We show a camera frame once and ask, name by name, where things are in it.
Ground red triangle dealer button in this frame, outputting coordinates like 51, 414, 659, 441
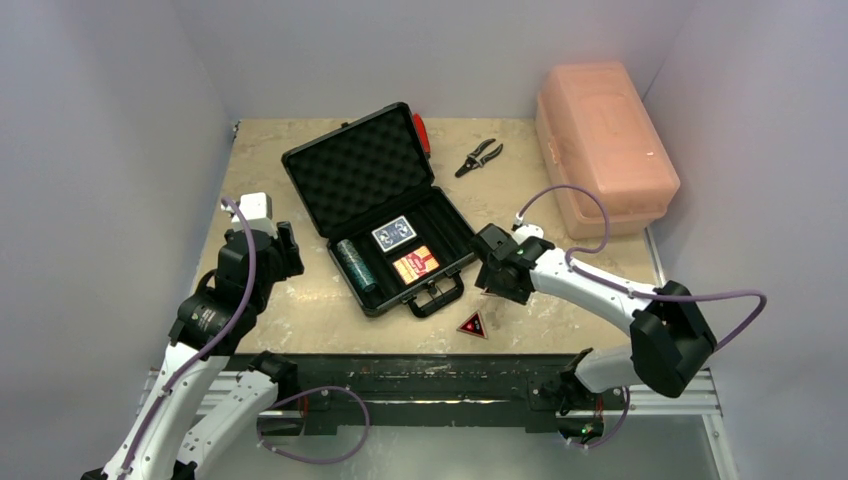
456, 311, 488, 339

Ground blue green poker chip stack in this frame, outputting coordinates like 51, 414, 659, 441
336, 239, 361, 270

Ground red Texas Hold'em card box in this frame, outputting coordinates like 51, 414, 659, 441
392, 245, 440, 285

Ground blue playing card deck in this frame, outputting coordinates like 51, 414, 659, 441
371, 215, 418, 253

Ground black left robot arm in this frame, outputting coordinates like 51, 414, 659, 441
82, 218, 304, 479

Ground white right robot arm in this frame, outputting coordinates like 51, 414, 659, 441
470, 224, 717, 407

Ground black poker carrying case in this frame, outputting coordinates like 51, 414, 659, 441
281, 102, 475, 318

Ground pink plastic storage box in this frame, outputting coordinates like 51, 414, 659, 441
535, 62, 680, 240

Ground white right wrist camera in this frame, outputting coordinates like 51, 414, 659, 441
512, 224, 544, 245

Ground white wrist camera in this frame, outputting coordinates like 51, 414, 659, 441
512, 224, 544, 245
221, 192, 279, 238

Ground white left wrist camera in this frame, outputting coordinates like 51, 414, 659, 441
221, 192, 279, 238

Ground black wire stripper pliers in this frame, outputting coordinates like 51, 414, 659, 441
454, 138, 504, 178

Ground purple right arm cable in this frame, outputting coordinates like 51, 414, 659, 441
515, 184, 768, 352

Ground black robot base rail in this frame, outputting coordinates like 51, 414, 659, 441
145, 352, 723, 439

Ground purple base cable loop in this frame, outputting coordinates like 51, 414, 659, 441
256, 387, 370, 466

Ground red handled tool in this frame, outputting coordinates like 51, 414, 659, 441
412, 113, 431, 159

